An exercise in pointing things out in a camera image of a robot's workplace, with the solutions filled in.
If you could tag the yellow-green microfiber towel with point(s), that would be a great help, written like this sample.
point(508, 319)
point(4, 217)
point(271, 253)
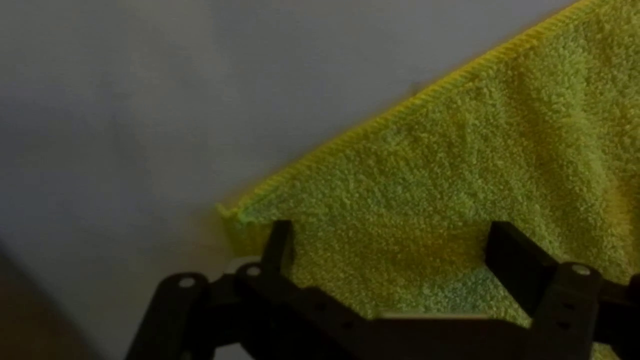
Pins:
point(392, 219)

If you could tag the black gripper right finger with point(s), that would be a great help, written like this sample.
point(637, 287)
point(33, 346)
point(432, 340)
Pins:
point(542, 287)

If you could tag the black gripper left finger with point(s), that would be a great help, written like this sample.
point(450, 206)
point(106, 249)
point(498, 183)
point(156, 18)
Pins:
point(277, 256)

